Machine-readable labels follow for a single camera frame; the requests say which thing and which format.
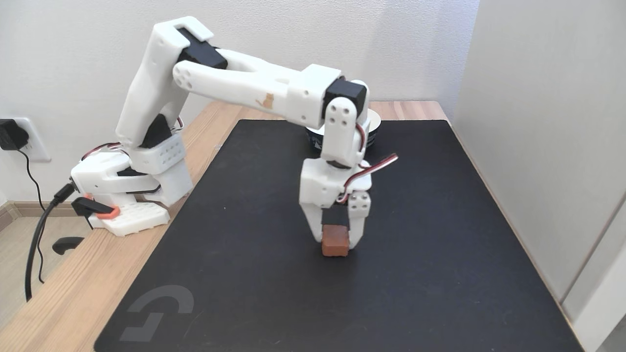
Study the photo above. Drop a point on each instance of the brown cube toy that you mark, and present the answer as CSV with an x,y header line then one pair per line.
x,y
335,242

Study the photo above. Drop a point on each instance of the navy paper bowl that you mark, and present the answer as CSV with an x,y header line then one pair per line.
x,y
375,128

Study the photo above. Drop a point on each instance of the black desk mat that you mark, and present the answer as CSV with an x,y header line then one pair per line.
x,y
342,303

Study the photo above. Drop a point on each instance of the white sliding door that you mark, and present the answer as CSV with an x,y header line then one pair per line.
x,y
547,146

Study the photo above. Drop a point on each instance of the black orange table clamp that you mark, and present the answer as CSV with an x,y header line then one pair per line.
x,y
100,209

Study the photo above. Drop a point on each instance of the black power adapter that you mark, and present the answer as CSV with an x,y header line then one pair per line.
x,y
7,134

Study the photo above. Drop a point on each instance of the white wall outlet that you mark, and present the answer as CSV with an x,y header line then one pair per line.
x,y
36,144

